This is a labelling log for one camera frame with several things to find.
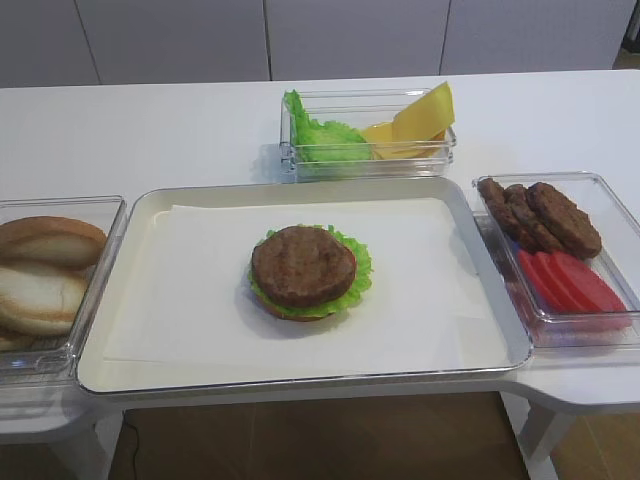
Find yellow cheese slice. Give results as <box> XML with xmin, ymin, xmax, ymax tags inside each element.
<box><xmin>391</xmin><ymin>82</ymin><xmax>455</xmax><ymax>142</ymax></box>

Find green lettuce leaves in bin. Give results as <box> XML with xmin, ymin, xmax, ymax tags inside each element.
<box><xmin>284</xmin><ymin>90</ymin><xmax>372</xmax><ymax>163</ymax></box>

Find clear lettuce and cheese bin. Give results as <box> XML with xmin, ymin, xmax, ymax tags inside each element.
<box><xmin>280</xmin><ymin>88</ymin><xmax>457</xmax><ymax>182</ymax></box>

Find yellow cheese slices in bin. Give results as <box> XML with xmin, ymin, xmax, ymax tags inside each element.
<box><xmin>360</xmin><ymin>122</ymin><xmax>446</xmax><ymax>160</ymax></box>

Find brown burger patty on bun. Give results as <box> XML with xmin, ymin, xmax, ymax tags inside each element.
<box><xmin>251</xmin><ymin>226</ymin><xmax>356</xmax><ymax>308</ymax></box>

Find bottom burger bun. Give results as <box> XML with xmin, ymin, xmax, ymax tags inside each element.
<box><xmin>255</xmin><ymin>295</ymin><xmax>335</xmax><ymax>322</ymax></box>

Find white paper tray liner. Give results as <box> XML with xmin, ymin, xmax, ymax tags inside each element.
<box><xmin>105</xmin><ymin>199</ymin><xmax>508</xmax><ymax>376</ymax></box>

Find rear brown patty in bin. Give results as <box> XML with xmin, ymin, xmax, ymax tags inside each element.
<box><xmin>477</xmin><ymin>177</ymin><xmax>539</xmax><ymax>253</ymax></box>

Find brown patty in bin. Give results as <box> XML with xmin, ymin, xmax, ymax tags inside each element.
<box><xmin>504</xmin><ymin>184</ymin><xmax>565</xmax><ymax>253</ymax></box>
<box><xmin>526</xmin><ymin>182</ymin><xmax>602</xmax><ymax>260</ymax></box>
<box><xmin>477</xmin><ymin>177</ymin><xmax>539</xmax><ymax>253</ymax></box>

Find middle brown patty in bin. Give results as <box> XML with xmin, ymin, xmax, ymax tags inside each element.
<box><xmin>504</xmin><ymin>184</ymin><xmax>565</xmax><ymax>253</ymax></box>

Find middle red tomato slice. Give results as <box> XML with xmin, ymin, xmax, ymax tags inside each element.
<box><xmin>533</xmin><ymin>252</ymin><xmax>589</xmax><ymax>313</ymax></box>

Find rear red tomato slice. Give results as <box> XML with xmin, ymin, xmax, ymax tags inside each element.
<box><xmin>517</xmin><ymin>250</ymin><xmax>568</xmax><ymax>313</ymax></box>

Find front brown patty in bin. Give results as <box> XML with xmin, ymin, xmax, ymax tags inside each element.
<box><xmin>526</xmin><ymin>182</ymin><xmax>602</xmax><ymax>260</ymax></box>

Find clear patty and tomato bin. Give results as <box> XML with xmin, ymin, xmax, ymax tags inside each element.
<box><xmin>473</xmin><ymin>172</ymin><xmax>639</xmax><ymax>347</ymax></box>

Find front red tomato slice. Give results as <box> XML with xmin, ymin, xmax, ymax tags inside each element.
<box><xmin>550</xmin><ymin>252</ymin><xmax>626</xmax><ymax>313</ymax></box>

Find white metal serving tray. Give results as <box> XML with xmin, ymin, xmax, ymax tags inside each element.
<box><xmin>77</xmin><ymin>178</ymin><xmax>533</xmax><ymax>395</ymax></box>

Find clear bun bin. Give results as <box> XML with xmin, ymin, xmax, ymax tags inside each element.
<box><xmin>1</xmin><ymin>196</ymin><xmax>127</xmax><ymax>378</ymax></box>

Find top leaning burger bun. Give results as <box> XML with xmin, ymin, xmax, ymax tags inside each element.
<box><xmin>1</xmin><ymin>216</ymin><xmax>107</xmax><ymax>270</ymax></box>

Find middle burger bun half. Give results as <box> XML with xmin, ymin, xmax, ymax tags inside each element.
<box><xmin>1</xmin><ymin>262</ymin><xmax>88</xmax><ymax>337</ymax></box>

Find burger bun half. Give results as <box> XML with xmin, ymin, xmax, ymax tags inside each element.
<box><xmin>1</xmin><ymin>262</ymin><xmax>88</xmax><ymax>337</ymax></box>
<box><xmin>0</xmin><ymin>327</ymin><xmax>35</xmax><ymax>352</ymax></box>

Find lower burger bun half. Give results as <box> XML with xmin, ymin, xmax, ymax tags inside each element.
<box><xmin>0</xmin><ymin>327</ymin><xmax>35</xmax><ymax>352</ymax></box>

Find black cable under table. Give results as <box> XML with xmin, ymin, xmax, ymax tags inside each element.
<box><xmin>123</xmin><ymin>422</ymin><xmax>141</xmax><ymax>480</ymax></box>

